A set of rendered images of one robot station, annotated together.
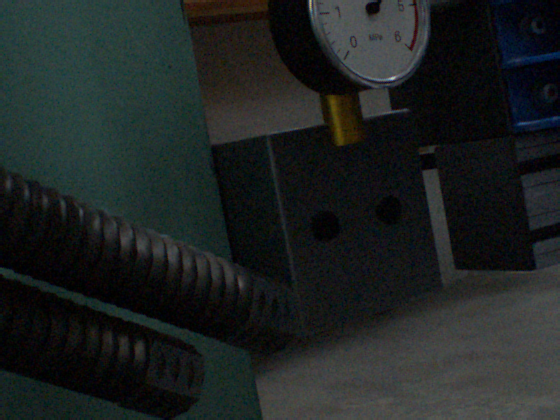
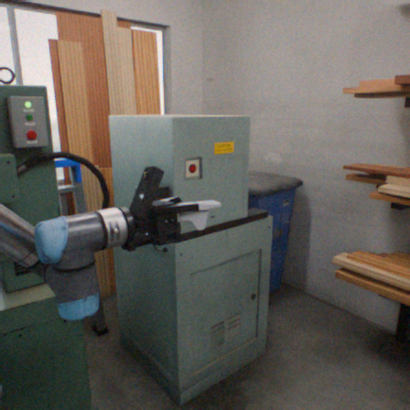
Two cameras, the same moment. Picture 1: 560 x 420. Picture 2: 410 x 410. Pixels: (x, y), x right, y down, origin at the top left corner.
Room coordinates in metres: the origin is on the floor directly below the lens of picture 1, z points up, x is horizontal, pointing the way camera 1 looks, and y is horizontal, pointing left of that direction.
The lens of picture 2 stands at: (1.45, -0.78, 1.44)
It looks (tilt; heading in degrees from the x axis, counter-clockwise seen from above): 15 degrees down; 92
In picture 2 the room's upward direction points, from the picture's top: straight up
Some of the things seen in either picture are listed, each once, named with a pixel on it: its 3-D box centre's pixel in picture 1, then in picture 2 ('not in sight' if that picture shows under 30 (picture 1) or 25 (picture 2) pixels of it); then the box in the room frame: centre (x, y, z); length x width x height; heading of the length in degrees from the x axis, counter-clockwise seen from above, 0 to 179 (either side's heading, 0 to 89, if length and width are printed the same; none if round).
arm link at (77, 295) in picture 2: not in sight; (73, 284); (1.17, -0.18, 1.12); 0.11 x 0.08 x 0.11; 131
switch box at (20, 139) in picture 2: not in sight; (27, 122); (0.82, 0.39, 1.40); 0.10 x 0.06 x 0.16; 38
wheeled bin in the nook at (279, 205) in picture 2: not in sight; (247, 236); (1.67, 1.83, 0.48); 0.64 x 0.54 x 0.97; 134
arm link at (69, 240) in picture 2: not in sight; (70, 238); (1.18, -0.19, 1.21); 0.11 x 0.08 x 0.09; 41
